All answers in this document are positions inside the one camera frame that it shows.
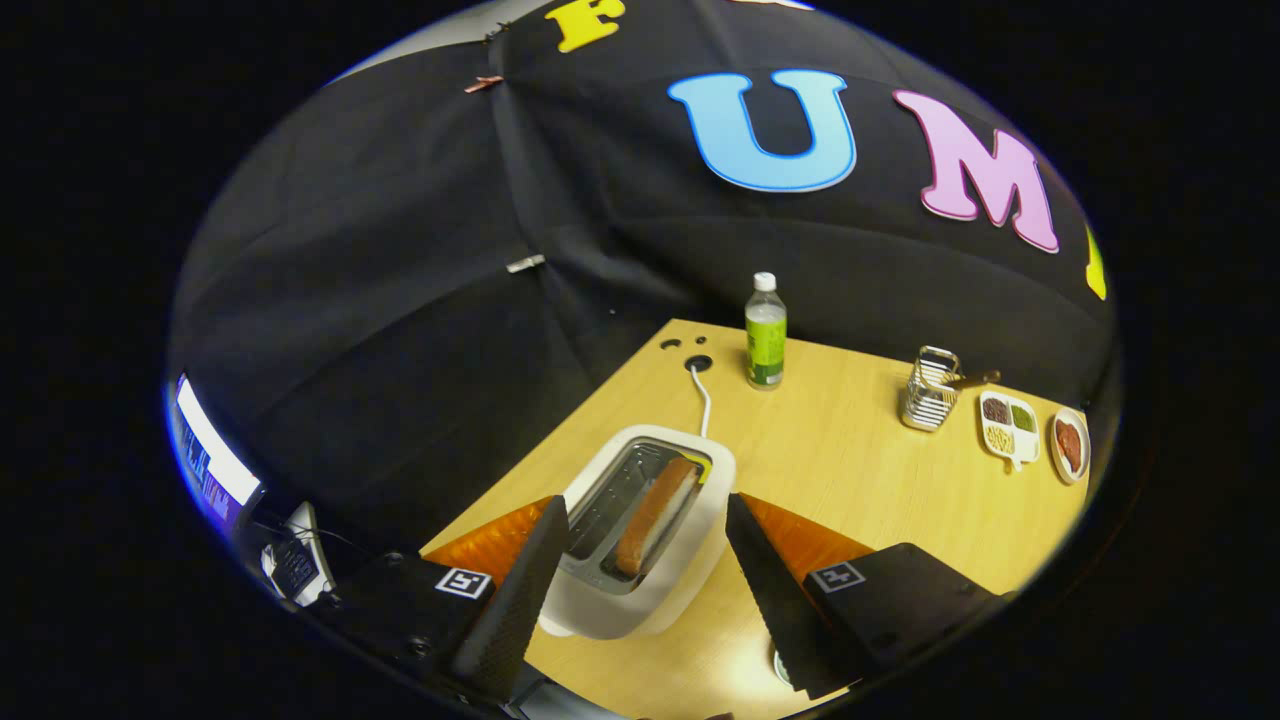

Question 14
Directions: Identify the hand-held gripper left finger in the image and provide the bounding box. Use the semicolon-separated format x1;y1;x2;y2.
320;496;570;701

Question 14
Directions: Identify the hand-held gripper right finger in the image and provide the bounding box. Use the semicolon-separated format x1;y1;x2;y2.
726;493;1011;700

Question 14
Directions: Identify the toasted bread slice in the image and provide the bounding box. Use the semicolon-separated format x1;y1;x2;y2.
614;456;700;578

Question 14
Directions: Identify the white toaster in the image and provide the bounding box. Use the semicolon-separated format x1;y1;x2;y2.
538;424;737;641

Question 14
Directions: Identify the black keyboard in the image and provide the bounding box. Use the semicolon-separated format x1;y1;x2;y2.
272;540;319;599

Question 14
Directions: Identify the white side desk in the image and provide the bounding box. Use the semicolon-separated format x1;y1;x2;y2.
262;502;336;608

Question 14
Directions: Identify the green label plastic bottle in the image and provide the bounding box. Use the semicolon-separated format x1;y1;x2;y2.
744;272;788;391

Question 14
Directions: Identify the white divided condiment dish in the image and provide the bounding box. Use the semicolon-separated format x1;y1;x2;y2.
978;391;1042;474

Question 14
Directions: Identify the computer monitor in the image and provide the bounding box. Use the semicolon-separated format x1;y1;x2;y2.
172;373;266;531

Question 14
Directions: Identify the white round meat plate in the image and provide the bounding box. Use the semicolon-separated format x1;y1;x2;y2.
1048;406;1092;486

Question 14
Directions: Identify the black backdrop cloth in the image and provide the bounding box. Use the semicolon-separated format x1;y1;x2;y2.
168;0;1116;561

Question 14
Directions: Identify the white toaster cable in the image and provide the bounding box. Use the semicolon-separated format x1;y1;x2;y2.
685;363;713;439

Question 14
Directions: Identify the wire cutlery holder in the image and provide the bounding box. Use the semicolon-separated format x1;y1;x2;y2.
900;345;963;433

